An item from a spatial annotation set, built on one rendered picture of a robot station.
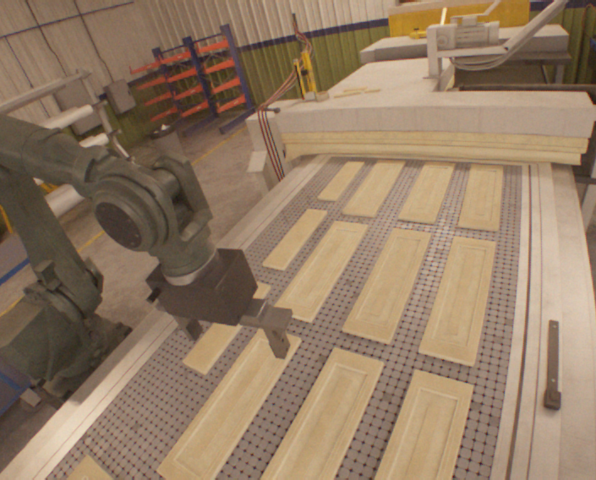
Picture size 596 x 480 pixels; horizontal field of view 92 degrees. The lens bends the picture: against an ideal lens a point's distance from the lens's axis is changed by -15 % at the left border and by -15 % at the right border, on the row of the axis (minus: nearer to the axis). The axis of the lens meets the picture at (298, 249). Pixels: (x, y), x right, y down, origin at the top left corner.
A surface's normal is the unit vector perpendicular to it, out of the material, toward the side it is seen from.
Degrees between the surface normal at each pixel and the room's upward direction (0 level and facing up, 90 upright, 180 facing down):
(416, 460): 0
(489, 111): 90
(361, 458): 0
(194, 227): 35
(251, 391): 11
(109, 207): 90
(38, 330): 90
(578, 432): 0
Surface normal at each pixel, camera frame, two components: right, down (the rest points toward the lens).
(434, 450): -0.06, -0.72
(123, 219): -0.32, 0.64
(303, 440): -0.39, -0.78
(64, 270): 0.90, -0.03
